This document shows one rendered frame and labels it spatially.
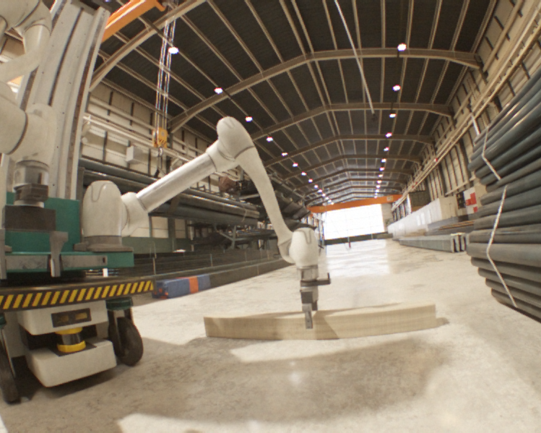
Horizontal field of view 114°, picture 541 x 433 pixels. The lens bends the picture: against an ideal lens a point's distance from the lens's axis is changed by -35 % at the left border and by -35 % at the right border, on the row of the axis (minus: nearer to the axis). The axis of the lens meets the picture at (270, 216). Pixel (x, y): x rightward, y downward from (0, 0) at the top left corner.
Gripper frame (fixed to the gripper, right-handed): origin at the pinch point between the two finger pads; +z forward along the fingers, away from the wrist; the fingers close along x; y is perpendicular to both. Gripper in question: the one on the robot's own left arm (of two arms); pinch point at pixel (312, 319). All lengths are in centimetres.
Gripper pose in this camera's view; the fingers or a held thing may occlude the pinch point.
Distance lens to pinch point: 115.8
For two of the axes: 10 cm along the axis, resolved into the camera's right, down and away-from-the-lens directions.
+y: -9.4, 1.4, 3.3
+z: 1.0, 9.9, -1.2
